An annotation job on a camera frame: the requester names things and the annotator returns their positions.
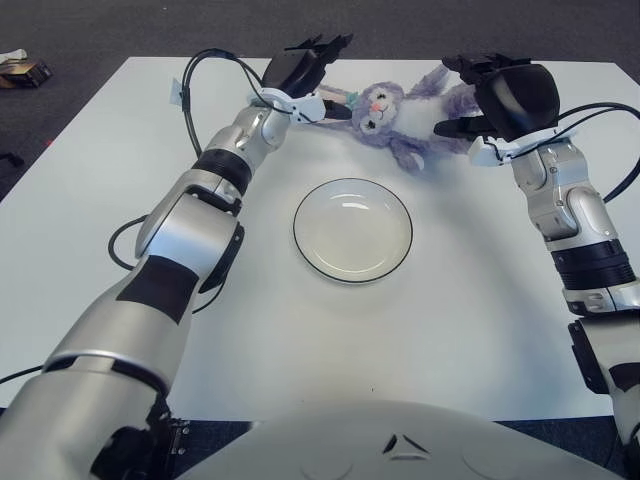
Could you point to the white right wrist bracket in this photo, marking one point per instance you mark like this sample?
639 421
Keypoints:
482 152

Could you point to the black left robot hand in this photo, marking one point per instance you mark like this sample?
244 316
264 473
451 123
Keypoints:
292 72

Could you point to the dark cardboard box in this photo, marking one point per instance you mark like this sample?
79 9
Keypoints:
27 74

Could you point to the white crumpled paper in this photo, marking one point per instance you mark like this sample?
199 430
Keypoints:
15 54

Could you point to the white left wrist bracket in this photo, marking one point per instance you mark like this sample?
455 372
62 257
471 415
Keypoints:
307 107

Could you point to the white plate with black rim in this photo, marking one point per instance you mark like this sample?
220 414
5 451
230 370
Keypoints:
350 235

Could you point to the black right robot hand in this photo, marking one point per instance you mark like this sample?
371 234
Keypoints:
520 100

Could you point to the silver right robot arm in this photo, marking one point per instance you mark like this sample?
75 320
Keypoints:
560 200

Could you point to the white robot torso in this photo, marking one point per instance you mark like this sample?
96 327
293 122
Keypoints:
350 450

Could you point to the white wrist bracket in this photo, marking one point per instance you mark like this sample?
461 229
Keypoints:
482 152
307 107

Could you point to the purple plush bunny doll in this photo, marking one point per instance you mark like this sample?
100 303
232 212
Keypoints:
390 115

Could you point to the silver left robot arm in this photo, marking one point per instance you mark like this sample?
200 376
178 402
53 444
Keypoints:
190 230

